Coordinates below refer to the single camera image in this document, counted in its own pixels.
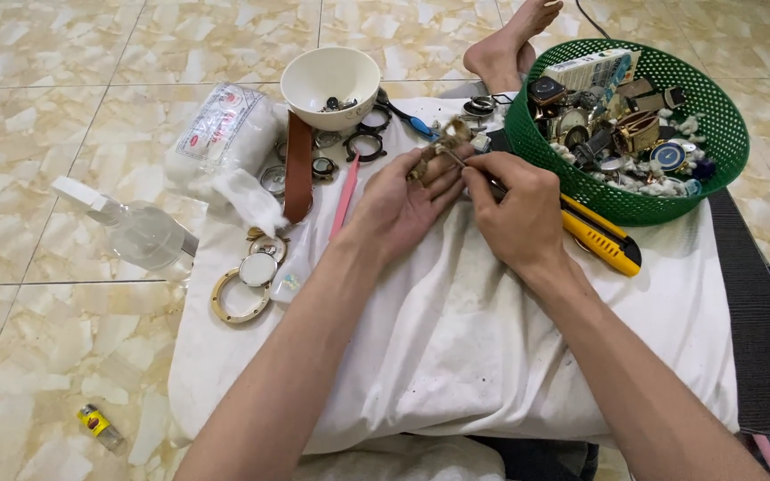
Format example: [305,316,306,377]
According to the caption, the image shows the bag of cotton wool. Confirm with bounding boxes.
[164,82,286,201]

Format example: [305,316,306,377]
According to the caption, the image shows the gold watch case ring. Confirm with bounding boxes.
[210,267,272,326]

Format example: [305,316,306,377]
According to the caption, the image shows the clear spray bottle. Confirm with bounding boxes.
[51,175,199,272]

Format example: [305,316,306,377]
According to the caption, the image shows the green plastic basket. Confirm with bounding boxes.
[504,38,751,228]

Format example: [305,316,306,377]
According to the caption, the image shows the yellow lighter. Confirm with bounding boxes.
[78,404,126,452]

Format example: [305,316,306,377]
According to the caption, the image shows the gold brown wristwatch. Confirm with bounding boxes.
[406,117,473,183]

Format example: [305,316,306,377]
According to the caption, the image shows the black cable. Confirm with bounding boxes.
[575,0,613,40]

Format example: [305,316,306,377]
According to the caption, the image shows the person's right hand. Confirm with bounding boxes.
[462,151,570,275]

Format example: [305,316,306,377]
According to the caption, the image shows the white printed box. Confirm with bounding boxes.
[544,48,641,91]

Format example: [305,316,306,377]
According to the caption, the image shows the black ribbed mat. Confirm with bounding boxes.
[709,189,770,436]

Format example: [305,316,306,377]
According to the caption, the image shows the thin metal hand tool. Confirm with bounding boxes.
[448,150,509,198]

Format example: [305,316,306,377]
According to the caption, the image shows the black watch bezel ring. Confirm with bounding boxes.
[357,106,393,133]
[343,130,388,164]

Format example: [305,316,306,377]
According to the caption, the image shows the person's foot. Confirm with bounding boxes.
[463,0,564,94]

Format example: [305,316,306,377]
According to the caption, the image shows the person's left hand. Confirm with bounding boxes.
[341,143,476,263]

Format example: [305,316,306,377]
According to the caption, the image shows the small clear plastic bag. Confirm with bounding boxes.
[270,235,314,306]

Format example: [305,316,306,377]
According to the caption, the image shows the pink plastic tweezers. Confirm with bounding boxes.
[329,152,362,241]

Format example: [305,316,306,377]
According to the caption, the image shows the silver round watch case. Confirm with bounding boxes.
[462,95,500,120]

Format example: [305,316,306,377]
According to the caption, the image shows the heap of old watches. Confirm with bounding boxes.
[527,63,717,198]

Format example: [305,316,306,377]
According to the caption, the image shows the white watch dial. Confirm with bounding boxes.
[238,253,279,288]

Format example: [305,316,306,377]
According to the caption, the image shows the yellow utility knife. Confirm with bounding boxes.
[559,194,643,277]

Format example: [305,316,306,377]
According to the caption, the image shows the white ceramic bowl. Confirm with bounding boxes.
[280,47,382,132]

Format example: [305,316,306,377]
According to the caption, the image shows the person's dark trousers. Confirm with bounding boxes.
[468,434,600,481]

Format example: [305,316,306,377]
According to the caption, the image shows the brown leather watch strap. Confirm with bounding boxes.
[283,110,315,224]

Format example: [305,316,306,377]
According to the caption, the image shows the white cotton wool tuft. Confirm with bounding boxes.
[214,167,290,236]

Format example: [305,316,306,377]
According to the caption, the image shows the blue handled pliers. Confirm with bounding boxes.
[376,89,441,143]

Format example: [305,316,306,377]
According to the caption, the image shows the white cloth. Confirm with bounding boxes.
[168,97,740,457]

